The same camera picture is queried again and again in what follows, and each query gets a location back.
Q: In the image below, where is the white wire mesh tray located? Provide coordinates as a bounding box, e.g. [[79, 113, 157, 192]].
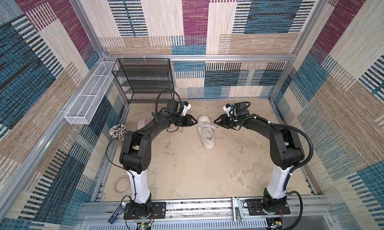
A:
[[65, 62, 115, 125]]

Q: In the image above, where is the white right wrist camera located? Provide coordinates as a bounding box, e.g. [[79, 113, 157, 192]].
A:
[[223, 104, 236, 117]]

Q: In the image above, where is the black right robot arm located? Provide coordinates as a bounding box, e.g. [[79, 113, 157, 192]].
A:
[[214, 102, 305, 215]]

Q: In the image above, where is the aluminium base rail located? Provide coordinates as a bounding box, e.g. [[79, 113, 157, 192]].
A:
[[75, 195, 342, 230]]

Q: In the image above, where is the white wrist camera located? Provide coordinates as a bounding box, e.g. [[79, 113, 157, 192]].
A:
[[181, 101, 192, 116], [223, 104, 236, 117]]

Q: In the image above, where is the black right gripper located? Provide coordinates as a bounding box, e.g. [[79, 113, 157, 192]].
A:
[[214, 113, 241, 129]]

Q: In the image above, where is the white shoelace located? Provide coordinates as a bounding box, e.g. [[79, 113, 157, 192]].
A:
[[197, 122, 216, 139]]

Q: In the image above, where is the clear cup of pencils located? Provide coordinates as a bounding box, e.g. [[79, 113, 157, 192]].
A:
[[109, 124, 127, 147]]

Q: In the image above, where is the clear tape roll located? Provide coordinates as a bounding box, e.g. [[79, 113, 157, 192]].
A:
[[114, 176, 131, 194]]

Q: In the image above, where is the black mesh shelf rack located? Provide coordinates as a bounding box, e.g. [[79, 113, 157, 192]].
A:
[[112, 58, 175, 104]]

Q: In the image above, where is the white sneaker shoe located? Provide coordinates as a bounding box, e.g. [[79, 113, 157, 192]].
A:
[[197, 115, 216, 150]]

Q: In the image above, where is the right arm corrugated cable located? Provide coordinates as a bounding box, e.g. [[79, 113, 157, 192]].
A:
[[233, 101, 315, 230]]

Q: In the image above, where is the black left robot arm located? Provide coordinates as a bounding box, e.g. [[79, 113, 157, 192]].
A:
[[120, 100, 198, 218]]

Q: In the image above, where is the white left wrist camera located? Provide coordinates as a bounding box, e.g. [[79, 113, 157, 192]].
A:
[[181, 101, 192, 116]]

